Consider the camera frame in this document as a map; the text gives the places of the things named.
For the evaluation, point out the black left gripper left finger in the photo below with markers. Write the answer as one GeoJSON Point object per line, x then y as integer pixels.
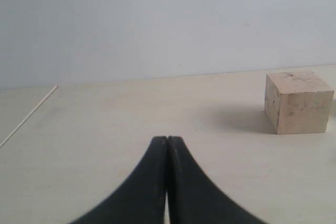
{"type": "Point", "coordinates": [141, 197]}

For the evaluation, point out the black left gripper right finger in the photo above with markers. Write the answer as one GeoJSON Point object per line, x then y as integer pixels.
{"type": "Point", "coordinates": [192, 196]}

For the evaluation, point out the largest wooden cube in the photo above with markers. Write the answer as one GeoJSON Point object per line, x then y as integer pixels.
{"type": "Point", "coordinates": [297, 102]}

